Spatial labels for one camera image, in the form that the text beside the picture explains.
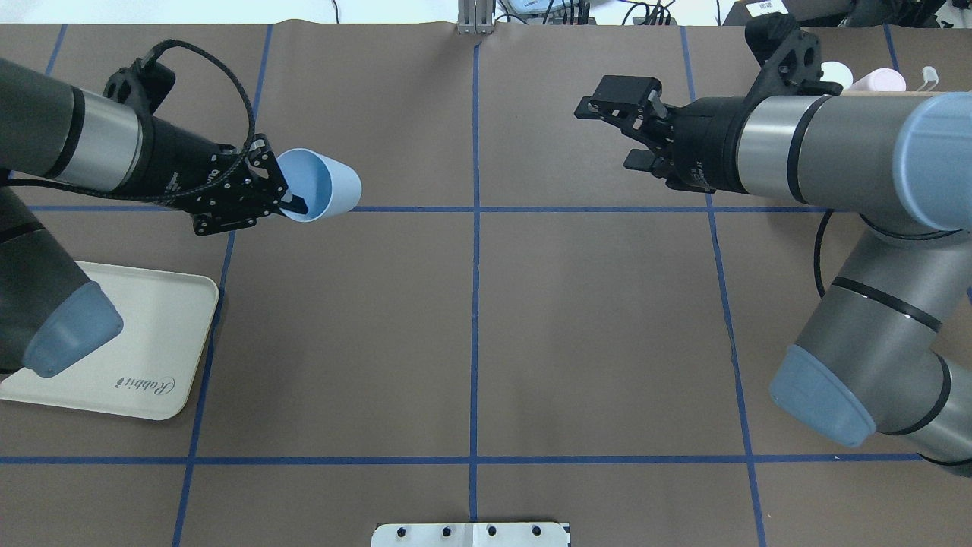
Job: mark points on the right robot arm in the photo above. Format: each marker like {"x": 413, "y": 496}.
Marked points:
{"x": 863, "y": 363}

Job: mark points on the pink plastic cup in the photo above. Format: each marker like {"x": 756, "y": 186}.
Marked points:
{"x": 882, "y": 80}

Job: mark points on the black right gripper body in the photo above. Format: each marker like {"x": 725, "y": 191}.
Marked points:
{"x": 706, "y": 147}

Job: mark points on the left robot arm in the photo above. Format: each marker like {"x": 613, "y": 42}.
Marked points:
{"x": 69, "y": 150}

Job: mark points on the white wire cup rack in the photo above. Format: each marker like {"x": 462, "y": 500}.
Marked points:
{"x": 929, "y": 81}

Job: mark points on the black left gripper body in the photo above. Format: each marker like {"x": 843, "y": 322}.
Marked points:
{"x": 176, "y": 165}

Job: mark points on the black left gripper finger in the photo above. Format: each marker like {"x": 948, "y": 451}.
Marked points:
{"x": 291, "y": 205}

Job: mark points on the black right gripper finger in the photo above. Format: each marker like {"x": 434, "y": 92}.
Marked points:
{"x": 647, "y": 161}
{"x": 625, "y": 102}

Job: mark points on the aluminium frame post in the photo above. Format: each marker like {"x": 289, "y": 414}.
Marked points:
{"x": 476, "y": 17}

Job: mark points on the cream plastic tray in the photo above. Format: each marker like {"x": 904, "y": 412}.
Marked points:
{"x": 145, "y": 372}

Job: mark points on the blue plastic cup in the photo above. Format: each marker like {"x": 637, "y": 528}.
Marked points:
{"x": 326, "y": 186}

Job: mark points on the pale green plastic cup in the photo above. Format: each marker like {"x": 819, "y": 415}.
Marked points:
{"x": 837, "y": 73}

